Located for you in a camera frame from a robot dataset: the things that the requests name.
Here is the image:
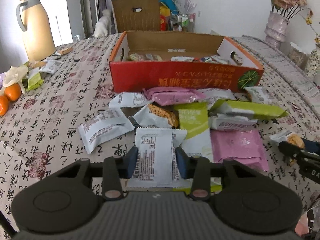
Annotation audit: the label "pink snack pack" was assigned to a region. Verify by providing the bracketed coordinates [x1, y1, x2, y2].
[143, 87, 205, 106]
[210, 129, 269, 172]

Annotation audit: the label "long green snack bar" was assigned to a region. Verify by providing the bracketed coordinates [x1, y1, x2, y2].
[209, 99, 288, 120]

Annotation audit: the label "white oat crisp pack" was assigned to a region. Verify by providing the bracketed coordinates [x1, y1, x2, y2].
[127, 128, 190, 188]

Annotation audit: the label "floral white vase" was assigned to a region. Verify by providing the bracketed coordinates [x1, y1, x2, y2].
[304, 46, 320, 79]

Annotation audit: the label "clear snack jar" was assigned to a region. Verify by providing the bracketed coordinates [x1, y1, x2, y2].
[288, 42, 309, 70]

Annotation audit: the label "folded grey blanket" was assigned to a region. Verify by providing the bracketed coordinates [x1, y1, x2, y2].
[232, 35, 319, 116]

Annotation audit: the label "orange tangerine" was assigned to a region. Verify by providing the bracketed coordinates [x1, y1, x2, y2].
[4, 83, 22, 102]
[0, 95, 10, 116]

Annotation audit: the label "small green packet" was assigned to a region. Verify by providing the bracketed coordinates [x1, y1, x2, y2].
[26, 68, 44, 91]

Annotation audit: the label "pink ribbed vase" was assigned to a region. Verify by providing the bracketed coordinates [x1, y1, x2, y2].
[264, 11, 289, 49]

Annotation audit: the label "white packet by thermos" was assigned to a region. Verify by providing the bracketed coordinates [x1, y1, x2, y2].
[39, 60, 63, 74]

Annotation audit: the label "dried pink roses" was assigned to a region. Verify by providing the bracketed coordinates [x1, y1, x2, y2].
[270, 0, 313, 25]

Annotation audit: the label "red cardboard box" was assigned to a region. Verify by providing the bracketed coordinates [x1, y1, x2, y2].
[109, 31, 264, 93]

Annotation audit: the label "white cat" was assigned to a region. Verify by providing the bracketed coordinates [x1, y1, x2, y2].
[93, 9, 112, 38]

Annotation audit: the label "beige thermos jug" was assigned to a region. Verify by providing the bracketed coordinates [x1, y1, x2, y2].
[16, 0, 56, 62]

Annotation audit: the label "wire storage cart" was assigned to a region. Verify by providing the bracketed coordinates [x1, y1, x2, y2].
[169, 12, 196, 33]

